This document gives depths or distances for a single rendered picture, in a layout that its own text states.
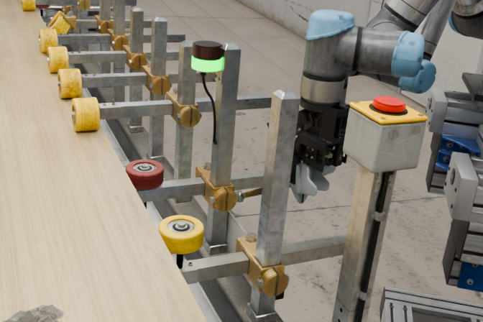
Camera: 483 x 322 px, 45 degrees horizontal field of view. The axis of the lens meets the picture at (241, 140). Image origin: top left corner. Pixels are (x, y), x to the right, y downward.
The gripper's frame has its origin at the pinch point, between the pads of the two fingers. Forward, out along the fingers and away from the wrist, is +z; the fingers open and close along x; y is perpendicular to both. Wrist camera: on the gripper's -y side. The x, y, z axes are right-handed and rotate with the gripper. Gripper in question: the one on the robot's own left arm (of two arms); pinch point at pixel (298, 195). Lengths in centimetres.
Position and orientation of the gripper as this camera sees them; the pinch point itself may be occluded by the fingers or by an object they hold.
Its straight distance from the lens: 114.1
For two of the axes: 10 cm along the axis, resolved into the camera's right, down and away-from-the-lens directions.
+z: -0.8, 9.2, 3.7
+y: 6.9, 3.2, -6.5
